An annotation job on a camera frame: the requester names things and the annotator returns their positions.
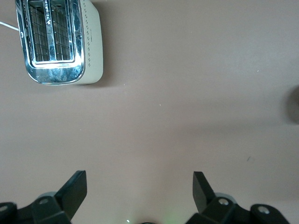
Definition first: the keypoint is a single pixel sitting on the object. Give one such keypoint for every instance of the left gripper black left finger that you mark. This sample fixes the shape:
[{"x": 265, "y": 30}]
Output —
[{"x": 70, "y": 196}]

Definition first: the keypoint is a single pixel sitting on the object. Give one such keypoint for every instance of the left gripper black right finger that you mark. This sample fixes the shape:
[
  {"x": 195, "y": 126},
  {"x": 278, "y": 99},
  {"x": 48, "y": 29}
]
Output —
[{"x": 204, "y": 193}]

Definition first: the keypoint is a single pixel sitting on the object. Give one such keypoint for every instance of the brown table cloth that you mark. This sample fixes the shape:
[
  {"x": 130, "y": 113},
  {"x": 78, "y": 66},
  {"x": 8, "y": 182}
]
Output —
[{"x": 163, "y": 116}]

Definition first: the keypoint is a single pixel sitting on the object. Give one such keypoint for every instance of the cream and chrome toaster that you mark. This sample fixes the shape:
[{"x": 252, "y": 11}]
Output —
[{"x": 91, "y": 46}]

